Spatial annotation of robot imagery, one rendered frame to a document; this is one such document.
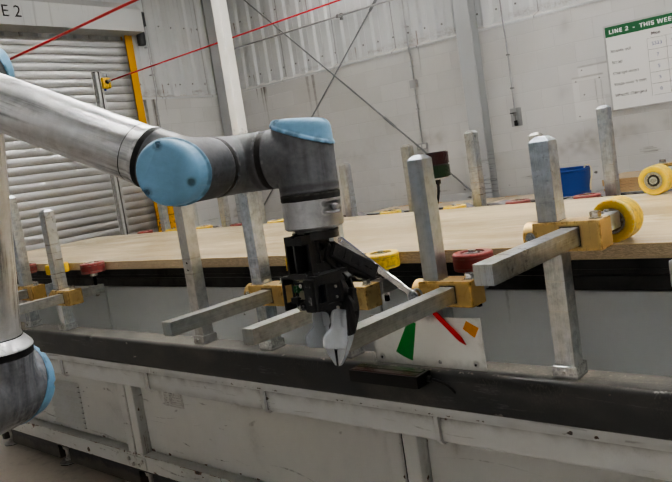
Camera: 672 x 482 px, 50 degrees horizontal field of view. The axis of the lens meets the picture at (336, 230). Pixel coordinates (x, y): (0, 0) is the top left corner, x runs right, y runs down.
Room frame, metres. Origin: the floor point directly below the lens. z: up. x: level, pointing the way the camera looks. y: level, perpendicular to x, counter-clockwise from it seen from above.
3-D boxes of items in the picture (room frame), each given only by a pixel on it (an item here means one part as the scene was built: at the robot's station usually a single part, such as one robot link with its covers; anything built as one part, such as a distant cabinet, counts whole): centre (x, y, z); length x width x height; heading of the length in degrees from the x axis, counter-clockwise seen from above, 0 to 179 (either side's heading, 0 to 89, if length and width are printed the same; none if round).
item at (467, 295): (1.35, -0.20, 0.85); 0.13 x 0.06 x 0.05; 48
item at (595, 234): (1.18, -0.38, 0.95); 0.13 x 0.06 x 0.05; 48
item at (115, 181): (4.07, 1.17, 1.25); 0.15 x 0.08 x 1.10; 48
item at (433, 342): (1.36, -0.14, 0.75); 0.26 x 0.01 x 0.10; 48
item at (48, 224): (2.36, 0.94, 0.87); 0.03 x 0.03 x 0.48; 48
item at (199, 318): (1.60, 0.23, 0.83); 0.43 x 0.03 x 0.04; 138
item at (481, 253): (1.39, -0.26, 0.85); 0.08 x 0.08 x 0.11
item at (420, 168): (1.36, -0.18, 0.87); 0.03 x 0.03 x 0.48; 48
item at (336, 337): (1.05, 0.03, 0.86); 0.06 x 0.03 x 0.09; 138
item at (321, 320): (1.07, 0.05, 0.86); 0.06 x 0.03 x 0.09; 138
